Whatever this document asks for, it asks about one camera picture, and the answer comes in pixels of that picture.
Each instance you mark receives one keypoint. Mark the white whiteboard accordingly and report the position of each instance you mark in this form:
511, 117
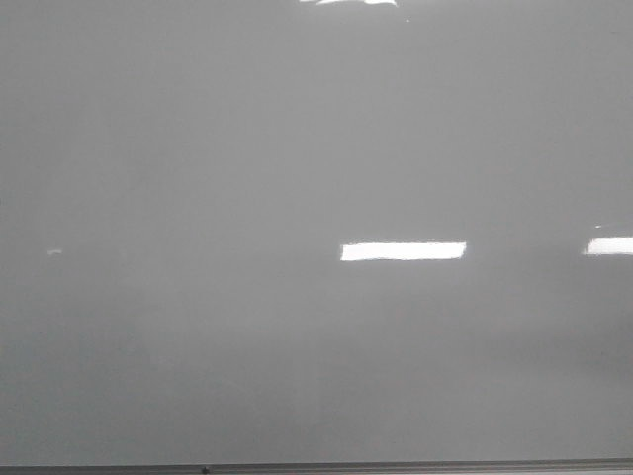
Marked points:
278, 231

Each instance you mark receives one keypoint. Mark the grey aluminium whiteboard frame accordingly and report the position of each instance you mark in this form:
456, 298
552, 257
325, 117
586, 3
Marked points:
552, 466

